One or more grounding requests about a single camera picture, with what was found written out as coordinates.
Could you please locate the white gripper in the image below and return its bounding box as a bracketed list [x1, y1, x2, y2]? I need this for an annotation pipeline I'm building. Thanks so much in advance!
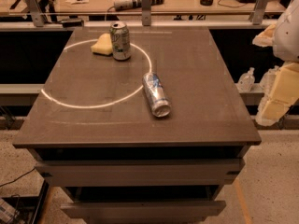
[252, 0, 299, 126]

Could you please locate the silver blue redbull can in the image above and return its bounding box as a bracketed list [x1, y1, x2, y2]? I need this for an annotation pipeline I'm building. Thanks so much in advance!
[142, 73, 171, 118]

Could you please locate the green white soda can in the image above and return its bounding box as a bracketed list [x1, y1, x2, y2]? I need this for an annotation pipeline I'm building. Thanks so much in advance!
[109, 21, 131, 61]

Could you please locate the clear sanitizer bottle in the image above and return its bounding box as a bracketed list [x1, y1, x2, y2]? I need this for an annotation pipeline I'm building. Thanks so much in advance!
[237, 67, 255, 92]

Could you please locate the upper cabinet drawer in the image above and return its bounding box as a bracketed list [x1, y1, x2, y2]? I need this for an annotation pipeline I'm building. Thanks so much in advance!
[36, 159, 245, 187]

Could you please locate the cabinet drawer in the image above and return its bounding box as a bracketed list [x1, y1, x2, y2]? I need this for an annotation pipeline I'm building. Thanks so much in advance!
[36, 159, 245, 187]
[61, 200, 226, 224]

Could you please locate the white power strip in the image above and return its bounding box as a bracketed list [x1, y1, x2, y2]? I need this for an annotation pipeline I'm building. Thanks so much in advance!
[113, 0, 164, 11]

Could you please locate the yellow sponge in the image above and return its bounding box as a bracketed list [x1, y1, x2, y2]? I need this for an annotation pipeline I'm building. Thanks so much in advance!
[91, 34, 112, 55]

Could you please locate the grey drawer cabinet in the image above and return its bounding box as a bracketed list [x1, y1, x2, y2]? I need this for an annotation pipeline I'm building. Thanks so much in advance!
[12, 26, 263, 224]

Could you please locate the lower cabinet drawer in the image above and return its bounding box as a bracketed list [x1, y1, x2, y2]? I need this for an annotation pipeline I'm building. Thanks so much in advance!
[61, 200, 226, 224]

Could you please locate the black floor crate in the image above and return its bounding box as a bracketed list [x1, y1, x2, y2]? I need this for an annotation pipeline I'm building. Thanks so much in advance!
[0, 181, 49, 224]

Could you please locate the right metal bracket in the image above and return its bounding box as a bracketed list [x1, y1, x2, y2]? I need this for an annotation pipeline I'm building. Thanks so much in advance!
[249, 0, 269, 25]

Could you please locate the metal bracket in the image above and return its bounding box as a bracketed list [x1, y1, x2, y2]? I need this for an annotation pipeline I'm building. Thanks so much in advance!
[249, 0, 269, 25]
[141, 0, 151, 26]
[24, 0, 45, 27]

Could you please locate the middle metal bracket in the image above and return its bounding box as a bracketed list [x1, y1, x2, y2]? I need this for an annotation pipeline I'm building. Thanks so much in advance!
[141, 0, 151, 26]

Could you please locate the left metal bracket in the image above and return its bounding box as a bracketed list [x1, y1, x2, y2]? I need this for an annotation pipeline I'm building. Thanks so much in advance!
[24, 0, 45, 27]

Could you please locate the black floor cable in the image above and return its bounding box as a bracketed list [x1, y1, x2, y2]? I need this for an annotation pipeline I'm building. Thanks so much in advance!
[0, 167, 37, 189]

